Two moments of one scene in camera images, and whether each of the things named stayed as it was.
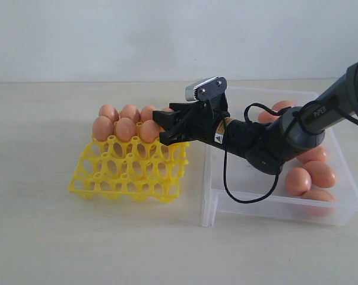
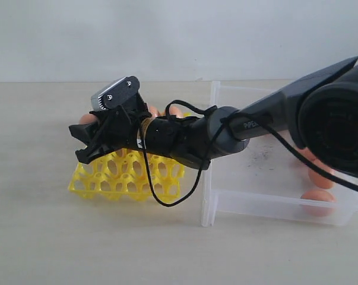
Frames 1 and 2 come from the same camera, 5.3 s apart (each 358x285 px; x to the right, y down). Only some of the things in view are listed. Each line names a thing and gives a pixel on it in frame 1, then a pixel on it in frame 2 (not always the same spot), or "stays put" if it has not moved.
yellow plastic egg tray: [133, 170] stays put
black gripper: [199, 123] → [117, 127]
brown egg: [298, 181] → [88, 119]
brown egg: [317, 202] stays put
